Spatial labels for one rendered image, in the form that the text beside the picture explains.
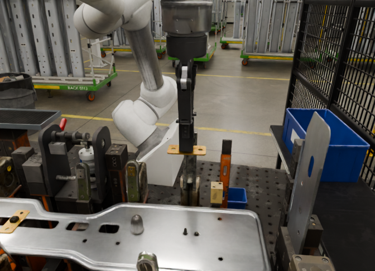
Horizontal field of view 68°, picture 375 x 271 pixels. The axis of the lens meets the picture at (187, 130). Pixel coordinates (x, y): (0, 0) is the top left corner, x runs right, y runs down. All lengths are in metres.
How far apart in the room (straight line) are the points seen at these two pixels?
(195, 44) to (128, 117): 0.93
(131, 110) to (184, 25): 0.95
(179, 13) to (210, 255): 0.53
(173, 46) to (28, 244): 0.60
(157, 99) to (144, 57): 0.27
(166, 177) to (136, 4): 0.79
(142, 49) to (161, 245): 0.76
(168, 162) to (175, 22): 0.93
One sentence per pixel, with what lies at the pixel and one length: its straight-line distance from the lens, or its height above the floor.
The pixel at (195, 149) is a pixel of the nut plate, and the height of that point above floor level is 1.25.
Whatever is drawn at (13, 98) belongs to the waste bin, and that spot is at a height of 0.52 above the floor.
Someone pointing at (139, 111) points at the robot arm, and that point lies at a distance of 1.40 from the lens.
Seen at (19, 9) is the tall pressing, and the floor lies 1.39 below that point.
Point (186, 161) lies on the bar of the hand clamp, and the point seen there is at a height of 1.13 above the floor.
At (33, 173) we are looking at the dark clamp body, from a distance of 1.01.
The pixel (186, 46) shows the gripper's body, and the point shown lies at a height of 1.47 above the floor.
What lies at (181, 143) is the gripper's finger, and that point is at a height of 1.27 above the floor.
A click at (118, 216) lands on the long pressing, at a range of 0.83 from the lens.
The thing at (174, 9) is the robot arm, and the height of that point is 1.53.
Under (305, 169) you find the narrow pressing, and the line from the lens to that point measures 0.67.
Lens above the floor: 1.55
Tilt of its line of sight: 25 degrees down
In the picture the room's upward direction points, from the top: straight up
